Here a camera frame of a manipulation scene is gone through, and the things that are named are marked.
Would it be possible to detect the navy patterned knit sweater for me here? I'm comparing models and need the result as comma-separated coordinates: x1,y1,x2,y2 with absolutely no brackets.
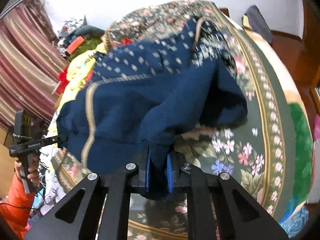
57,16,248,174

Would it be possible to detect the orange sleeve forearm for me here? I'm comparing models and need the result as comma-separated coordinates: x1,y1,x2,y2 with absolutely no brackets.
1,174,36,239

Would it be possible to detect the person's left hand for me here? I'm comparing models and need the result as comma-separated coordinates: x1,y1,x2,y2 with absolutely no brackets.
14,154,40,186

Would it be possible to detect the red garment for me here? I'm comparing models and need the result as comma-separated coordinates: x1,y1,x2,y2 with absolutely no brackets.
53,37,135,95

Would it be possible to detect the striped pink curtain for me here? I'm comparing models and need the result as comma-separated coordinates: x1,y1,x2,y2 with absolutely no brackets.
1,0,69,129

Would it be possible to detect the yellow cartoon garment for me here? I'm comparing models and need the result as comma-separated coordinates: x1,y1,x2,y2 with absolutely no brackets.
47,43,107,137

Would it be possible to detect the floral bedspread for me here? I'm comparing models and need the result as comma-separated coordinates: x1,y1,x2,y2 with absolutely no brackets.
49,0,313,240

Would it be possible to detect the orange box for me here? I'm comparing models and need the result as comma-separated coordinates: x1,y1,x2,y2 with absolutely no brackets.
66,36,85,55

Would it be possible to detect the grey pillow on pile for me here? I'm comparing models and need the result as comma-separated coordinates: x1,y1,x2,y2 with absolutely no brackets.
63,25,105,46

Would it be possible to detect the pink croc shoe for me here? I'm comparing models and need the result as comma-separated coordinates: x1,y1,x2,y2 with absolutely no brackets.
313,114,320,141

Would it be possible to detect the dark blue bag on floor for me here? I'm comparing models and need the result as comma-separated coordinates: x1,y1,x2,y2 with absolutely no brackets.
241,5,273,44

